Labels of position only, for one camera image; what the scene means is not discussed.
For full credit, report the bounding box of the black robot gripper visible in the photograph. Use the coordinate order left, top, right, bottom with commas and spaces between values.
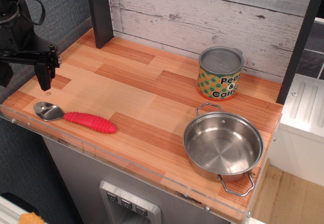
1, 18, 61, 91

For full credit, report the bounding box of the peas and carrots toy can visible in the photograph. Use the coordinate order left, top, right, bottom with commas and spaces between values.
197, 47, 244, 101

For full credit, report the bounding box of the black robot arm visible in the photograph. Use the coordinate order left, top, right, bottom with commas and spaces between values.
1, 0, 61, 91

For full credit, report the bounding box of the clear acrylic edge guard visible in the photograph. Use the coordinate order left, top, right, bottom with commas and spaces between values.
1, 105, 251, 223

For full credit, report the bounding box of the grey toy fridge cabinet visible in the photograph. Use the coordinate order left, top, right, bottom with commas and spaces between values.
44, 138, 228, 223

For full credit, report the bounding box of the orange cloth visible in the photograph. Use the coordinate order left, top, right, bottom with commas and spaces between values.
18, 212, 45, 224

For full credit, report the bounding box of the grey toy dispenser panel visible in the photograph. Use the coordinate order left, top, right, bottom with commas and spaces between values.
99, 180, 162, 223

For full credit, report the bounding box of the small stainless steel pot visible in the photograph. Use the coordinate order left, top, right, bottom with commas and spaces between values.
183, 102, 265, 197

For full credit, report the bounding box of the white toy sink unit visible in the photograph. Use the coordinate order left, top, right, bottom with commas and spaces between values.
267, 74, 323, 185

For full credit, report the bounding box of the red handled metal spoon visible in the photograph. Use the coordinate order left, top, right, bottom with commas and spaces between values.
33, 102, 117, 133

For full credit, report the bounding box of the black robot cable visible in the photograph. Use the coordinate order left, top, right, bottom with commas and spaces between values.
17, 0, 47, 26

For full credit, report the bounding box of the dark grey left post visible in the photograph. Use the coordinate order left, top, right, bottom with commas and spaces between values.
89, 0, 114, 49

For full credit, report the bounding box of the dark grey post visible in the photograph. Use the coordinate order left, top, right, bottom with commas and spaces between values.
89, 0, 114, 49
276, 0, 321, 105

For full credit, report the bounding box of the dark grey right post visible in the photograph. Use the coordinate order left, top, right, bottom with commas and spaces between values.
276, 0, 321, 105

